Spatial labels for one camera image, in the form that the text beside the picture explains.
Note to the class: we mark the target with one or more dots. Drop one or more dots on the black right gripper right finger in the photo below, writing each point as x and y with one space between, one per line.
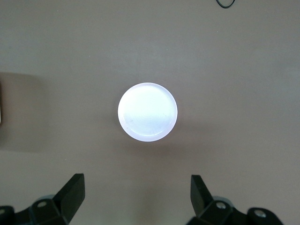
202 204

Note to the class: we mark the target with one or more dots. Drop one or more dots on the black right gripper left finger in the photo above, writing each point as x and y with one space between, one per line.
68 201

